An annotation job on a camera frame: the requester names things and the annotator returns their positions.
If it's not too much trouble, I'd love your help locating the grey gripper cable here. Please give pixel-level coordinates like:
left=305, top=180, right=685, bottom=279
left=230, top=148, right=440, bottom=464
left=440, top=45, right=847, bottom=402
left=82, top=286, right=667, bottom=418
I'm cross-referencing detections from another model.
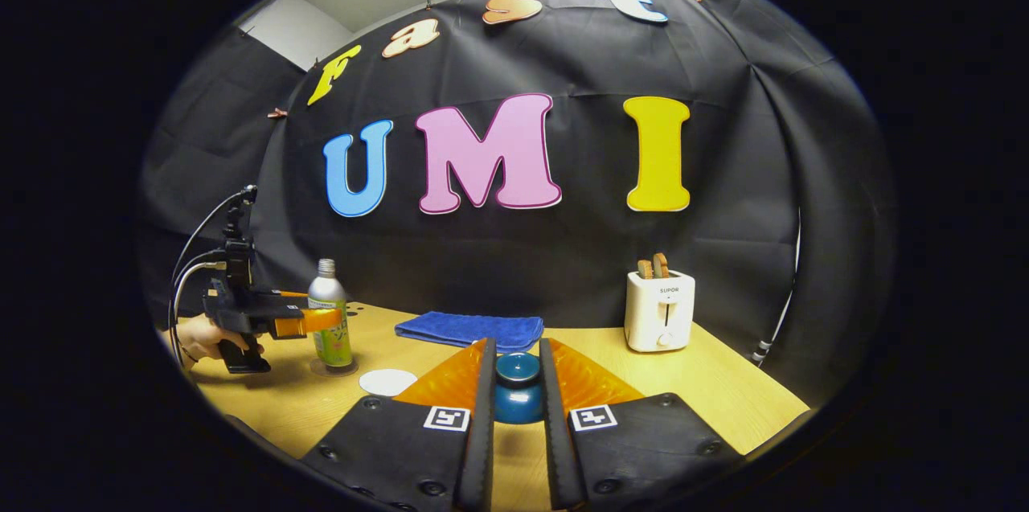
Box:
left=167, top=251, right=228, bottom=352

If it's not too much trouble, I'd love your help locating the blue folded towel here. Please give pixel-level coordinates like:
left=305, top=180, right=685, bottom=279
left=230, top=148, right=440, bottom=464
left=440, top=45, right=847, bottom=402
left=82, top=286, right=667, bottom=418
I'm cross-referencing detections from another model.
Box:
left=394, top=311, right=545, bottom=354

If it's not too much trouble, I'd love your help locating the teal teacup lid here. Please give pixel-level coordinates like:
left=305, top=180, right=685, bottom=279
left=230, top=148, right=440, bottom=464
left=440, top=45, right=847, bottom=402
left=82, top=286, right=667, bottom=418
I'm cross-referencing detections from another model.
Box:
left=495, top=351, right=543, bottom=388

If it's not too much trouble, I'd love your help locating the white power cable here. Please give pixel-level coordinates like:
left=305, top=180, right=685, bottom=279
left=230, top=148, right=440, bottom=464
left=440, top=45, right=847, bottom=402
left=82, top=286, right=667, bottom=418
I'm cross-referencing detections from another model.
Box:
left=752, top=207, right=805, bottom=368

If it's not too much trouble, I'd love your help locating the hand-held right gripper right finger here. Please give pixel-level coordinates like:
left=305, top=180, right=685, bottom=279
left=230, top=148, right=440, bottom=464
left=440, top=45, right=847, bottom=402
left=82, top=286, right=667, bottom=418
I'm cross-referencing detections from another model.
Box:
left=539, top=338, right=744, bottom=511

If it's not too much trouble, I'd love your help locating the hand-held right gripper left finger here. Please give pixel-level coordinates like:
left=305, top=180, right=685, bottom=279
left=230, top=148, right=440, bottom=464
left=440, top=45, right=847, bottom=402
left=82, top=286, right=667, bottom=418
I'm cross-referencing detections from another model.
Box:
left=301, top=338, right=498, bottom=512

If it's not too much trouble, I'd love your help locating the white round disc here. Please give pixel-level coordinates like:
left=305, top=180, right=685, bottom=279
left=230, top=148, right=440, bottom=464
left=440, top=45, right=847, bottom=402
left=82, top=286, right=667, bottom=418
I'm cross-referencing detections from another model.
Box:
left=359, top=368, right=419, bottom=397

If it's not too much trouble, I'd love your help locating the teal teacup white inside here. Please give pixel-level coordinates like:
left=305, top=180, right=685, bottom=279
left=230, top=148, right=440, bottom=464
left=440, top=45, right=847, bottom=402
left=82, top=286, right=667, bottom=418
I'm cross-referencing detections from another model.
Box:
left=494, top=383, right=546, bottom=425

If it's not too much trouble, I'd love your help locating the silver green-label water bottle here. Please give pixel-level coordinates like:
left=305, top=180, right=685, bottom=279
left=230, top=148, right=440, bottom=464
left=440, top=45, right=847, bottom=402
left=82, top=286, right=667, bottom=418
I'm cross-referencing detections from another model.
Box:
left=308, top=258, right=355, bottom=368

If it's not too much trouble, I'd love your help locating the thin gripper cable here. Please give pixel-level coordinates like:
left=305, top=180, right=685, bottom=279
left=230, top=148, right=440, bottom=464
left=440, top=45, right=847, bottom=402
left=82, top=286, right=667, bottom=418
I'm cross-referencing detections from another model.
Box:
left=171, top=189, right=247, bottom=288

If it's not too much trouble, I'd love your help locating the cream white toaster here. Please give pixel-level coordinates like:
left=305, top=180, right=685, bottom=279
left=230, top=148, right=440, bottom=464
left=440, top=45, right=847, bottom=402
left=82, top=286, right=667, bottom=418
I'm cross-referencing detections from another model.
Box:
left=624, top=269, right=697, bottom=354

